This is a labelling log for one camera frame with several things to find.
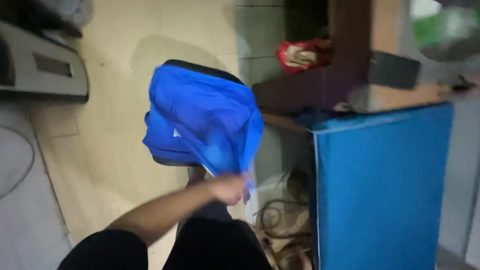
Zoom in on green container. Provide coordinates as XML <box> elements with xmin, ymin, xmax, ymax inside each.
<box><xmin>412</xmin><ymin>7</ymin><xmax>480</xmax><ymax>51</ymax></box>

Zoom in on coiled dark cable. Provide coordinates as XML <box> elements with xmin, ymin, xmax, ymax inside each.
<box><xmin>255</xmin><ymin>199</ymin><xmax>313</xmax><ymax>241</ymax></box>

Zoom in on dark grey flat box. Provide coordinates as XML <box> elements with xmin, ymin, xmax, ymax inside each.
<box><xmin>368</xmin><ymin>50</ymin><xmax>422</xmax><ymax>91</ymax></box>

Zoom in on black chair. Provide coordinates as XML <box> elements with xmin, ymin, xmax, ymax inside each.
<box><xmin>152</xmin><ymin>59</ymin><xmax>246</xmax><ymax>167</ymax></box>

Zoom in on person's black sleeve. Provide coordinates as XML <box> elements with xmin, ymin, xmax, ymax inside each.
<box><xmin>56</xmin><ymin>229</ymin><xmax>149</xmax><ymax>270</ymax></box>

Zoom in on blue fabric-covered cabinet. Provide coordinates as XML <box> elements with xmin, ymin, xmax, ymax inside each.
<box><xmin>308</xmin><ymin>102</ymin><xmax>455</xmax><ymax>270</ymax></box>

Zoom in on person's left hand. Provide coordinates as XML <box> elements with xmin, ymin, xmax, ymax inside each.
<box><xmin>207</xmin><ymin>174</ymin><xmax>249</xmax><ymax>206</ymax></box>

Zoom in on blue garment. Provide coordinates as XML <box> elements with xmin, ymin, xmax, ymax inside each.
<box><xmin>142</xmin><ymin>64</ymin><xmax>265</xmax><ymax>192</ymax></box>

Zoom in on brown wooden table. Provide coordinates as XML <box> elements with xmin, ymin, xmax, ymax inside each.
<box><xmin>251</xmin><ymin>0</ymin><xmax>447</xmax><ymax>115</ymax></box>

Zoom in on red plastic bag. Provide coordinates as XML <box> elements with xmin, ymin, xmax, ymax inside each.
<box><xmin>276</xmin><ymin>37</ymin><xmax>333</xmax><ymax>76</ymax></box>

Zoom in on round grey lid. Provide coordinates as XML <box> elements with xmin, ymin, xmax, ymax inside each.
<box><xmin>0</xmin><ymin>125</ymin><xmax>35</xmax><ymax>200</ymax></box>

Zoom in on grey appliance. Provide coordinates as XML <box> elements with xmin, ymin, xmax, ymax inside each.
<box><xmin>0</xmin><ymin>20</ymin><xmax>90</xmax><ymax>104</ymax></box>

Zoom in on person's black trousers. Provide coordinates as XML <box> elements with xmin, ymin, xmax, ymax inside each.
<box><xmin>163</xmin><ymin>202</ymin><xmax>273</xmax><ymax>270</ymax></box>

